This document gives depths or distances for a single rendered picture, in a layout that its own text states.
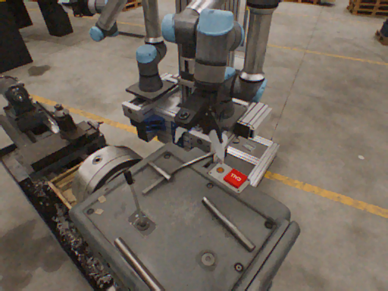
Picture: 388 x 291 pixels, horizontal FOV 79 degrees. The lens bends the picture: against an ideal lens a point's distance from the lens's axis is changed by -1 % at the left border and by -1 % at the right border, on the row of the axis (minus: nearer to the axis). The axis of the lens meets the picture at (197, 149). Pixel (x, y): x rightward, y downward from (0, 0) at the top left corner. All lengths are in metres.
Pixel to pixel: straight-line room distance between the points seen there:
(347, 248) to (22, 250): 2.61
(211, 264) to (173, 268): 0.10
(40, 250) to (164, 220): 1.78
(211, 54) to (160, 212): 0.46
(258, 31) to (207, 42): 0.50
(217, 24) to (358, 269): 2.10
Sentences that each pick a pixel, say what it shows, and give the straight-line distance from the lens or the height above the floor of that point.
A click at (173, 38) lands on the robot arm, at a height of 1.66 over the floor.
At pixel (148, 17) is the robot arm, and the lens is 1.51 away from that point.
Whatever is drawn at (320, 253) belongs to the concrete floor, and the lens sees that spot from 2.27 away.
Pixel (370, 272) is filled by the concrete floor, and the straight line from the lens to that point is 2.38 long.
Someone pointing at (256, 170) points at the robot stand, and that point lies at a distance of 2.30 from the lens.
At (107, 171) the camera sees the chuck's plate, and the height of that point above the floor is 1.23.
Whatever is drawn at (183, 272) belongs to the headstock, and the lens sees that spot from 0.66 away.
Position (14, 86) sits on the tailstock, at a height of 1.13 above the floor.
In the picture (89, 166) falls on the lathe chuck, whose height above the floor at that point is 1.23.
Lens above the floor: 1.88
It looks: 43 degrees down
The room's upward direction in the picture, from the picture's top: straight up
